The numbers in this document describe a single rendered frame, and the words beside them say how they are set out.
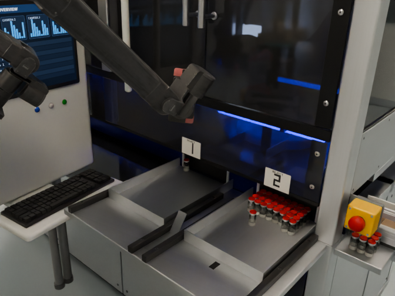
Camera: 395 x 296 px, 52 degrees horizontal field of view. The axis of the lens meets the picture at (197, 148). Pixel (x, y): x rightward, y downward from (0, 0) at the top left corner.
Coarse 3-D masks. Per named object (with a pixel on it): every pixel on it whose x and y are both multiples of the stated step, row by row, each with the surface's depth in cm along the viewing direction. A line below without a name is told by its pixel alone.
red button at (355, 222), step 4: (356, 216) 104; (352, 220) 103; (356, 220) 102; (360, 220) 102; (348, 224) 104; (352, 224) 103; (356, 224) 102; (360, 224) 102; (364, 224) 103; (352, 228) 103; (356, 228) 103; (360, 228) 102
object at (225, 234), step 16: (224, 208) 126; (240, 208) 130; (208, 224) 121; (224, 224) 122; (240, 224) 122; (256, 224) 122; (272, 224) 122; (192, 240) 112; (208, 240) 114; (224, 240) 114; (240, 240) 115; (256, 240) 115; (272, 240) 115; (288, 240) 115; (304, 240) 114; (224, 256) 105; (240, 256) 108; (256, 256) 108; (272, 256) 109; (288, 256) 107; (240, 272) 103; (256, 272) 99
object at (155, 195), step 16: (176, 160) 156; (144, 176) 144; (160, 176) 149; (176, 176) 149; (192, 176) 150; (112, 192) 132; (128, 192) 138; (144, 192) 138; (160, 192) 138; (176, 192) 139; (192, 192) 139; (208, 192) 139; (224, 192) 139; (144, 208) 123; (160, 208) 129; (176, 208) 129; (160, 224) 120
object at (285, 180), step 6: (270, 174) 120; (282, 174) 117; (264, 180) 122; (270, 180) 121; (282, 180) 118; (288, 180) 116; (270, 186) 121; (282, 186) 118; (288, 186) 117; (288, 192) 118
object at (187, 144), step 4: (184, 140) 140; (188, 140) 139; (192, 140) 138; (184, 144) 141; (188, 144) 140; (196, 144) 137; (184, 148) 142; (188, 148) 140; (196, 148) 138; (184, 152) 142; (188, 152) 141; (196, 152) 138; (192, 156) 140; (196, 156) 139
